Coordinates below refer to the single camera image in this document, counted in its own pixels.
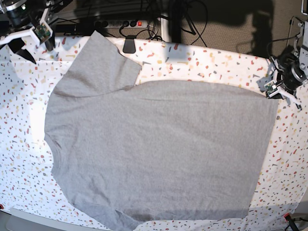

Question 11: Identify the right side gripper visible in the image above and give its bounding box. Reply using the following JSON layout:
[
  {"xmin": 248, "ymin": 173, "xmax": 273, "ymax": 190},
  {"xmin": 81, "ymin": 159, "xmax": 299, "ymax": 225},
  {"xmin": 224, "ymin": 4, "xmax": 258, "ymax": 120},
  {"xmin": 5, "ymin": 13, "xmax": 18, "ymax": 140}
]
[{"xmin": 0, "ymin": 14, "xmax": 55, "ymax": 65}]

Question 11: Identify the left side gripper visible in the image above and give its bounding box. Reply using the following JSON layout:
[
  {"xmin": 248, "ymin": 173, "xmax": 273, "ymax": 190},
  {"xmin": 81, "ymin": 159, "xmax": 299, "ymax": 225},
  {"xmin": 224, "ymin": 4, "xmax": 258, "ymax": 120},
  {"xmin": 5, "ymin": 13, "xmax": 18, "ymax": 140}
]
[{"xmin": 270, "ymin": 54, "xmax": 308, "ymax": 111}]

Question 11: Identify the grey T-shirt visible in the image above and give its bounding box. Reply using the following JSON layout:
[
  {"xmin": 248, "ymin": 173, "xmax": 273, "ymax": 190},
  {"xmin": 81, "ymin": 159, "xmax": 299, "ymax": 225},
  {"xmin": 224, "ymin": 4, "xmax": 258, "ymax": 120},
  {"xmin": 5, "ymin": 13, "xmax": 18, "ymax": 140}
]
[{"xmin": 45, "ymin": 32, "xmax": 278, "ymax": 231}]

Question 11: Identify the black power adapter brick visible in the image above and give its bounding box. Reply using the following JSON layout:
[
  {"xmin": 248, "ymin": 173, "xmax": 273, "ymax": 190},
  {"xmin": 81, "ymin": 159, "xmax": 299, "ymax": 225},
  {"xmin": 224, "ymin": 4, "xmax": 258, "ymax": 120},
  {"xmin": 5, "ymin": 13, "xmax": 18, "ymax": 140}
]
[{"xmin": 56, "ymin": 24, "xmax": 78, "ymax": 33}]

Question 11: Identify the white power strip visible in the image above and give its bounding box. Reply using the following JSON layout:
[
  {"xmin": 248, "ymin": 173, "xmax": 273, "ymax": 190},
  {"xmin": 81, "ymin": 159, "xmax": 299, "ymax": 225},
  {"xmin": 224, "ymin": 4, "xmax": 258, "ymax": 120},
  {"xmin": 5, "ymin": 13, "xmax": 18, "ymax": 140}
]
[{"xmin": 94, "ymin": 20, "xmax": 148, "ymax": 28}]

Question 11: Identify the thin metal stand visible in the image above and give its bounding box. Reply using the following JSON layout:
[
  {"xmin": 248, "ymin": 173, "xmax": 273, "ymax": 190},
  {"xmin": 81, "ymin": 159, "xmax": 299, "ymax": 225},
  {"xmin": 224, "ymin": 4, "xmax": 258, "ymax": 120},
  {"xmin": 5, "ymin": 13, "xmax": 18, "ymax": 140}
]
[{"xmin": 286, "ymin": 16, "xmax": 308, "ymax": 52}]

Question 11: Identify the black table clamp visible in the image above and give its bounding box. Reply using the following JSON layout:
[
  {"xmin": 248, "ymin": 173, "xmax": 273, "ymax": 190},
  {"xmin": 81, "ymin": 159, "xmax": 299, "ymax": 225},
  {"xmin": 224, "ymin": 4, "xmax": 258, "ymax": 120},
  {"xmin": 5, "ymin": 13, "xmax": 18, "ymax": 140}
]
[{"xmin": 122, "ymin": 35, "xmax": 136, "ymax": 54}]

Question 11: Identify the red clamp bottom right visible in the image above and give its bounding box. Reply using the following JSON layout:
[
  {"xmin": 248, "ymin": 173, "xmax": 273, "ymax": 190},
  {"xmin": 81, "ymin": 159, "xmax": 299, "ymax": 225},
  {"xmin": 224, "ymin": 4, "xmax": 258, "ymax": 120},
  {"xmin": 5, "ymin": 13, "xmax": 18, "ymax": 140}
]
[{"xmin": 283, "ymin": 213, "xmax": 299, "ymax": 231}]

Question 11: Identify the terrazzo pattern tablecloth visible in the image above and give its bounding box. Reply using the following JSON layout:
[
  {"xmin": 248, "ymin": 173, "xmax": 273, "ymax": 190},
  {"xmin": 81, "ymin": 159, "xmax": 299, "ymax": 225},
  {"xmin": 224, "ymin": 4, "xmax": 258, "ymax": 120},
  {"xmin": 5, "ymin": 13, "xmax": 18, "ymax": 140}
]
[{"xmin": 0, "ymin": 37, "xmax": 308, "ymax": 231}]

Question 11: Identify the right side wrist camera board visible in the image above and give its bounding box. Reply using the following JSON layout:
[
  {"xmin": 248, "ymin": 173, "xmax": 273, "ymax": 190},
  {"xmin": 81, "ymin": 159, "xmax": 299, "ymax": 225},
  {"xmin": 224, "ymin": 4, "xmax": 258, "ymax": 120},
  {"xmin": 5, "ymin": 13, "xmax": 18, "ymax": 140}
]
[{"xmin": 34, "ymin": 24, "xmax": 51, "ymax": 41}]

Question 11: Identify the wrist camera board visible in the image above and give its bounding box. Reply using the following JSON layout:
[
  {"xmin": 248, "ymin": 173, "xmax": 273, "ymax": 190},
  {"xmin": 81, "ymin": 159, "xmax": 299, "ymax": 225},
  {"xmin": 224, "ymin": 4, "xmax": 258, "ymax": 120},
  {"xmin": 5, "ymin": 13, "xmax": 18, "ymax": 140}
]
[
  {"xmin": 264, "ymin": 80, "xmax": 278, "ymax": 98},
  {"xmin": 34, "ymin": 24, "xmax": 51, "ymax": 41}
]

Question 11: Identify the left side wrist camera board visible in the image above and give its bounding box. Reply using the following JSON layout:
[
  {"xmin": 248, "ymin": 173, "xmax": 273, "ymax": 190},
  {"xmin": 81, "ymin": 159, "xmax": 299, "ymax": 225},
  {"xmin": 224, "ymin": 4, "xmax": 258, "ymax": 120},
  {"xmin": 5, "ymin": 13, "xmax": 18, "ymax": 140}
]
[{"xmin": 264, "ymin": 80, "xmax": 278, "ymax": 98}]

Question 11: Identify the grey table frame leg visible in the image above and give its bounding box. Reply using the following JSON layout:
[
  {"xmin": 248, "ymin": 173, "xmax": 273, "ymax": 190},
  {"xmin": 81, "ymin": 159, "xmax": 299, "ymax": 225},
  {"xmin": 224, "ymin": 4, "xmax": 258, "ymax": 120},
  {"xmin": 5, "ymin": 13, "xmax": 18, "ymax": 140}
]
[{"xmin": 160, "ymin": 18, "xmax": 171, "ymax": 42}]

